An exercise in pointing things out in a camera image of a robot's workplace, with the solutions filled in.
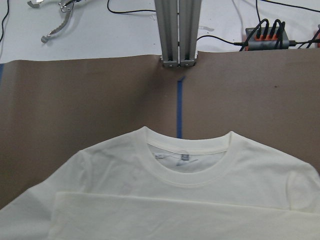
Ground aluminium frame post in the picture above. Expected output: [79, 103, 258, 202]
[154, 0, 202, 68]

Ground metal reacher grabber tool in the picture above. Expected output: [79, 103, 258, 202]
[40, 0, 82, 44]

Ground cream long-sleeve cat shirt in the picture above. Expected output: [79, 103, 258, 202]
[0, 127, 320, 240]

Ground grey orange USB hub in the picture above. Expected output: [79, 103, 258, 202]
[240, 18, 296, 51]

